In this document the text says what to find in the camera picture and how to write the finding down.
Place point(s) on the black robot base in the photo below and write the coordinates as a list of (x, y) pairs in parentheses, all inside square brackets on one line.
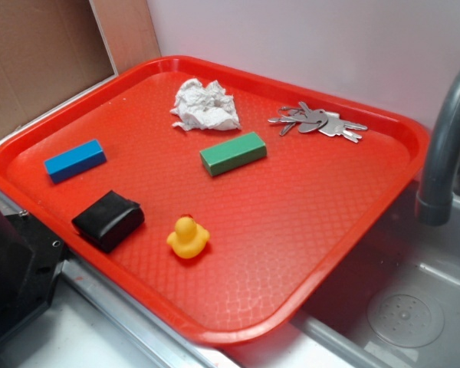
[(30, 262)]

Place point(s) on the green rectangular block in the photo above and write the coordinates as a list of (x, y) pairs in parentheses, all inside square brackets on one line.
[(234, 153)]

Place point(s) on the blue rectangular block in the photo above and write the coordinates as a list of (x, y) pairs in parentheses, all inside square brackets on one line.
[(75, 161)]

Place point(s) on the red plastic tray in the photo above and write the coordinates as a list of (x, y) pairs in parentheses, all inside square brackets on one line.
[(278, 226)]

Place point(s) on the yellow rubber duck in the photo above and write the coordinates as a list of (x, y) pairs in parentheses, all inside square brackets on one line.
[(188, 239)]

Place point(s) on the crumpled white paper towel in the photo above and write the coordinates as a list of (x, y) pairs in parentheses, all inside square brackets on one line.
[(200, 107)]

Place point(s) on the silver key bunch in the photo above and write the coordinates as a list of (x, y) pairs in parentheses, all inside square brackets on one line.
[(308, 121)]

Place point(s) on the grey toy faucet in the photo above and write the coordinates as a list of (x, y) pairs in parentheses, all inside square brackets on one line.
[(441, 172)]

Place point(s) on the grey toy sink basin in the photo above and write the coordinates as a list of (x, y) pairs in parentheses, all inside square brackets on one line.
[(394, 301)]

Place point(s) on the brown cardboard panel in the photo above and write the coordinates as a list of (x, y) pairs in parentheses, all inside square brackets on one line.
[(52, 51)]

